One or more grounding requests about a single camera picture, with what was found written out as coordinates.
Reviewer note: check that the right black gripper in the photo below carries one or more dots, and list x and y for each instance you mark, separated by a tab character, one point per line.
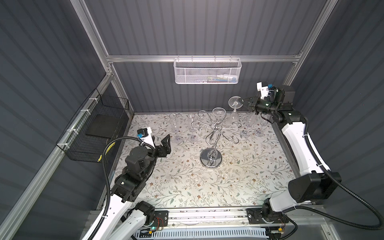
253	102

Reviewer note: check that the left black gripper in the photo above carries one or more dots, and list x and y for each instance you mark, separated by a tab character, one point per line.
161	153

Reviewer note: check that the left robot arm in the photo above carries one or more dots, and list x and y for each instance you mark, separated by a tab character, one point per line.
121	217

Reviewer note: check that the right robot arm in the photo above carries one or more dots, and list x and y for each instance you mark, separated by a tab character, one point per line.
275	105

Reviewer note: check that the chrome wine glass rack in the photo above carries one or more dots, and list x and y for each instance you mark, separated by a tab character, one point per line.
211	157

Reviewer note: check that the items in white basket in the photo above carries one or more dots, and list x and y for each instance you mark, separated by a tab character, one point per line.
229	79

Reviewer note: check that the black pad in basket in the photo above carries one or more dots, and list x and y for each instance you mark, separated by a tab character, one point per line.
103	127

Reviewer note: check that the yellow black striped object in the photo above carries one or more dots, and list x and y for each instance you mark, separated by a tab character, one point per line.
107	150

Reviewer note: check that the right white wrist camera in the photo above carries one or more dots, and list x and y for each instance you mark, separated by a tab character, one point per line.
267	92

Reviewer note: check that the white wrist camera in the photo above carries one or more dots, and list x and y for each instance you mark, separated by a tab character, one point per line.
267	92
145	135

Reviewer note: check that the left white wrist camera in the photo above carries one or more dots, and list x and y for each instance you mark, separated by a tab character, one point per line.
145	135

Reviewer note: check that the white mesh wall basket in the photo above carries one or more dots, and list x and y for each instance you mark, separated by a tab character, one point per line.
188	70

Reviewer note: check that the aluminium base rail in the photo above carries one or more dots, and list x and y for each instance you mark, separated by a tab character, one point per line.
222	217

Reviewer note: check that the black wire wall basket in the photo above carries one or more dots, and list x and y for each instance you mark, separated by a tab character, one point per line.
77	145

